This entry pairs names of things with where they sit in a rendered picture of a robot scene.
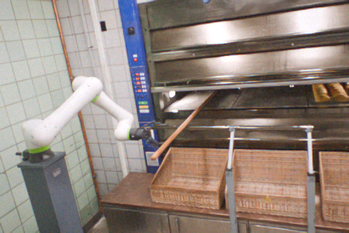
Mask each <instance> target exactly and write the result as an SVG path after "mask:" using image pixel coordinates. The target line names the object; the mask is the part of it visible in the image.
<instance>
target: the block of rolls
mask: <svg viewBox="0 0 349 233"><path fill-rule="evenodd" d="M343 85H344V86H345V87H346V89H347V90H348V92H349V84H348V82H343ZM312 87H313V92H314V96H315V100H316V102H328V101H329V100H330V99H329V97H328V93H327V91H326V88H325V85H324V83H321V84H312ZM328 88H329V91H330V93H331V95H332V97H333V98H334V101H335V102H347V101H348V96H347V94H346V93H345V91H344V90H343V88H342V86H341V85H340V83H328Z"/></svg>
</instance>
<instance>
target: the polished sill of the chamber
mask: <svg viewBox="0 0 349 233"><path fill-rule="evenodd" d="M194 111H195V110H164V111H163V112H161V113H162V116H163V117H165V116H191V114H192V113H193V112H194ZM329 113H349V106H309V107H265V108H221V109H201V110H200V111H199V112H198V113H197V114H196V116H198V115H263V114H329Z"/></svg>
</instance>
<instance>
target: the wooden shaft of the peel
mask: <svg viewBox="0 0 349 233"><path fill-rule="evenodd" d="M217 91H218V90H214V91H213V93H212V94H210V96H209V97H208V98H207V99H205V101H204V102H203V103H202V104H201V105H200V106H199V107H198V108H197V109H196V110H195V111H194V112H193V113H192V114H191V116H190V117H189V118H188V119H187V120H185V121H184V123H183V124H182V125H181V126H180V127H179V128H178V129H177V130H176V131H175V132H174V133H173V134H172V135H171V136H170V137H169V138H168V140H167V141H165V142H164V144H163V145H162V146H161V147H160V148H158V149H157V151H156V153H155V154H153V155H152V156H151V160H152V161H155V160H156V159H157V157H159V155H160V154H162V152H164V149H165V148H167V147H168V146H169V145H170V143H171V142H172V141H173V140H174V139H175V138H176V137H177V136H178V134H179V133H180V132H181V131H182V130H183V129H184V128H185V126H186V125H187V124H188V123H189V122H190V121H191V120H192V119H193V118H194V117H195V116H196V114H197V113H198V112H199V111H200V110H201V109H202V107H204V106H205V104H206V103H207V102H208V101H209V100H210V99H211V98H212V96H213V95H214V94H215V93H217Z"/></svg>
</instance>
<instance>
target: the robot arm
mask: <svg viewBox="0 0 349 233"><path fill-rule="evenodd" d="M72 88H73V90H74V93H73V94H72V95H71V96H70V97H69V99H68V100H66V101H65V102H64V103H63V104H62V105H61V107H59V108H58V109H56V111H55V112H53V114H51V115H49V116H48V117H47V118H46V119H45V120H44V121H42V120H29V121H26V122H24V123H23V124H22V125H21V130H22V134H23V137H24V139H25V142H26V148H27V149H26V150H24V151H23V152H16V155H17V156H22V157H23V158H22V160H23V161H27V160H29V162H30V163H41V162H43V161H47V160H48V159H51V158H53V157H54V152H53V151H52V150H51V148H50V144H51V143H52V142H53V141H54V139H55V138H56V136H58V134H59V133H60V132H61V130H62V129H63V128H64V127H65V126H66V125H67V124H68V122H69V121H71V119H73V117H74V116H76V114H78V112H79V111H81V109H83V107H85V106H86V105H87V104H88V103H90V102H91V103H93V104H94V105H95V106H97V107H100V108H101V109H102V110H104V111H105V112H107V113H109V114H110V115H111V116H112V117H114V118H115V119H116V120H118V125H117V127H116V129H115V133H114V135H115V139H116V140H117V141H139V140H146V144H150V145H151V146H154V147H155V148H159V147H160V146H162V145H163V144H164V142H157V141H156V140H155V139H153V137H152V136H151V131H150V130H151V129H152V128H153V127H154V126H155V125H156V126H166V124H161V123H157V122H156V120H153V121H151V122H150V123H149V124H147V125H143V127H144V129H140V128H131V126H132V124H133V122H134V117H133V115H132V114H131V113H129V112H128V111H126V110H124V109H123V108H122V107H120V106H119V105H117V104H116V103H115V102H114V101H113V100H111V99H110V98H109V97H108V96H107V95H106V94H105V93H103V92H102V89H103V86H102V83H101V81H100V80H99V79H98V78H94V77H90V78H87V77H83V76H81V77H77V78H75V79H74V81H73V82H72ZM152 123H154V125H153V126H152V127H150V129H147V127H148V126H150V125H151V124H152ZM148 140H150V141H148ZM151 141H152V142H151Z"/></svg>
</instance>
